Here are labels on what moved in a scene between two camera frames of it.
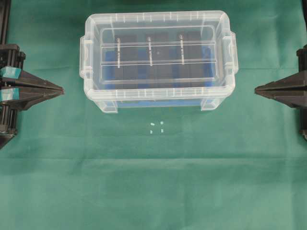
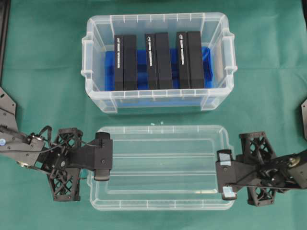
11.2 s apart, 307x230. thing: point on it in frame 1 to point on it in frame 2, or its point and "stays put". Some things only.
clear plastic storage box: x=158 y=59 stays put
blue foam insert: x=143 y=97 stays put
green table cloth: x=69 y=166 stays put
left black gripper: x=12 y=56 to x=61 y=161
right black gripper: x=291 y=91 to x=258 y=169
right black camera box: x=189 y=59 stays put
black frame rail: x=5 y=15 stays put
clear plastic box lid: x=158 y=54 to x=158 y=167
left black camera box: x=126 y=62 stays put
